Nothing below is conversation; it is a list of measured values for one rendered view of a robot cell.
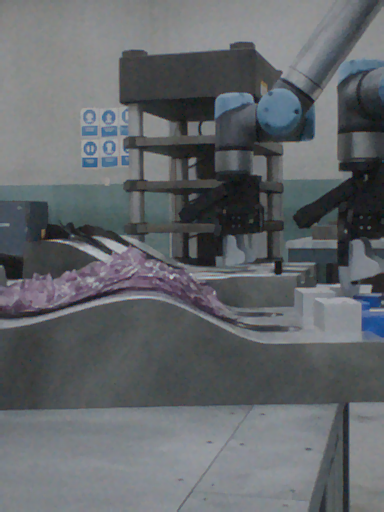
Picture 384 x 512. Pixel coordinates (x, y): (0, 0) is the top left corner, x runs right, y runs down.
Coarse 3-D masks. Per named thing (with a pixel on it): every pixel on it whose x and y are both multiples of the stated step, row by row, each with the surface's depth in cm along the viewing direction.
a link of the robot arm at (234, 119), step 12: (228, 96) 150; (240, 96) 150; (216, 108) 153; (228, 108) 150; (240, 108) 150; (252, 108) 150; (216, 120) 153; (228, 120) 150; (240, 120) 150; (252, 120) 149; (216, 132) 153; (228, 132) 150; (240, 132) 150; (252, 132) 150; (216, 144) 153; (228, 144) 151; (240, 144) 150; (252, 144) 153
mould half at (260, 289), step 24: (48, 240) 107; (72, 240) 110; (24, 264) 108; (48, 264) 108; (72, 264) 107; (240, 264) 127; (264, 264) 121; (312, 264) 120; (216, 288) 102; (240, 288) 101; (264, 288) 100; (288, 288) 100
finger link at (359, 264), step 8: (360, 240) 120; (352, 248) 121; (360, 248) 120; (352, 256) 120; (360, 256) 120; (352, 264) 120; (360, 264) 120; (368, 264) 119; (376, 264) 119; (344, 272) 120; (352, 272) 120; (360, 272) 119; (368, 272) 119; (376, 272) 119; (344, 280) 120; (352, 280) 120; (344, 288) 120; (344, 296) 121
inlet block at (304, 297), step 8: (296, 288) 91; (304, 288) 90; (312, 288) 90; (320, 288) 90; (296, 296) 90; (304, 296) 86; (312, 296) 86; (320, 296) 86; (328, 296) 86; (296, 304) 90; (304, 304) 86; (312, 304) 86; (368, 304) 87; (296, 312) 90; (304, 312) 86; (312, 312) 86
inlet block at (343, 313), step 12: (324, 300) 78; (336, 300) 78; (348, 300) 78; (324, 312) 75; (336, 312) 75; (348, 312) 75; (360, 312) 75; (372, 312) 78; (324, 324) 75; (336, 324) 75; (348, 324) 75; (360, 324) 75; (372, 324) 76
